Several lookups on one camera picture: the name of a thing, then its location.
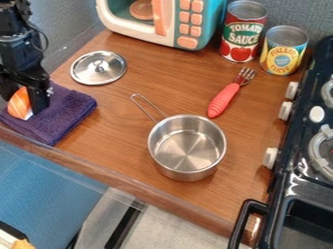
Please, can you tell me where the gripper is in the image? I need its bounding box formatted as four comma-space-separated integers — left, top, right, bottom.
0, 63, 53, 116

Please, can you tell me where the orange toy sushi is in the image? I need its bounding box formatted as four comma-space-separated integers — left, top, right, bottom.
6, 86, 36, 122

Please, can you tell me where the purple cloth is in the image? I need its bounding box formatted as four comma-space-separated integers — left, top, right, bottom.
0, 80, 99, 147

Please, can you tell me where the silver lid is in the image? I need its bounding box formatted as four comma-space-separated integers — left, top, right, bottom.
68, 50, 130, 87

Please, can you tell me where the toy microwave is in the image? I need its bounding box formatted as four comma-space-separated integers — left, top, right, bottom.
94, 0, 228, 52

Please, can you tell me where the silver pot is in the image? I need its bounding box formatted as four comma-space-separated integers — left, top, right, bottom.
129, 92, 230, 183

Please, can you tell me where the red tomato can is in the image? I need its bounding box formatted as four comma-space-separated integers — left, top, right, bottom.
218, 0, 270, 64

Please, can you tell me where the yellow pineapple can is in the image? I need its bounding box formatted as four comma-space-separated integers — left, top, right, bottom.
257, 24, 312, 77

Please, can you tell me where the toy stove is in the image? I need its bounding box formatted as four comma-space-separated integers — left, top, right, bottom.
227, 34, 333, 249

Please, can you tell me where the red-handled fork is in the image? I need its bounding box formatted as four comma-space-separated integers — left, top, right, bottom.
205, 66, 259, 120

